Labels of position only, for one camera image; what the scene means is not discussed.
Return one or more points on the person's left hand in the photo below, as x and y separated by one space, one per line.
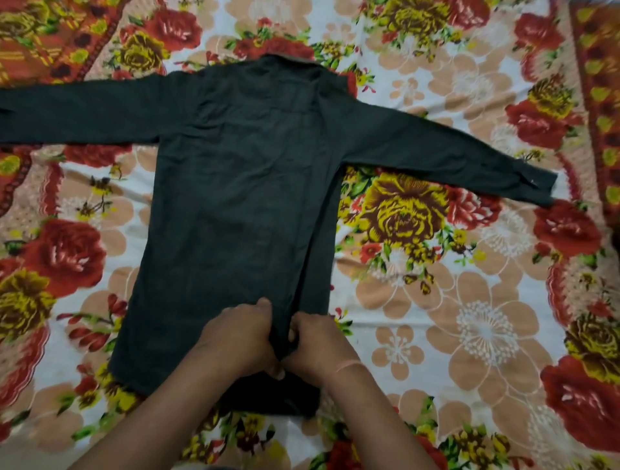
237 336

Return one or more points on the person's right hand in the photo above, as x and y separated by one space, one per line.
317 346

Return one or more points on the person's left thumb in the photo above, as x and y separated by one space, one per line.
278 368

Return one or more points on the person's right fingers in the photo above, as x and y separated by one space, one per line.
296 327

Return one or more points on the black long-sleeved shirt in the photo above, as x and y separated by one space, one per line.
242 193

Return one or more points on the person's left forearm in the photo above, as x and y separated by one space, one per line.
155 416

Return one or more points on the person's right forearm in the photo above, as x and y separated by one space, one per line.
380 421

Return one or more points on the pink thread wristband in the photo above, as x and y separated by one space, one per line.
348 365

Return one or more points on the floral bed sheet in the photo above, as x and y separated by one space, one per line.
460 314

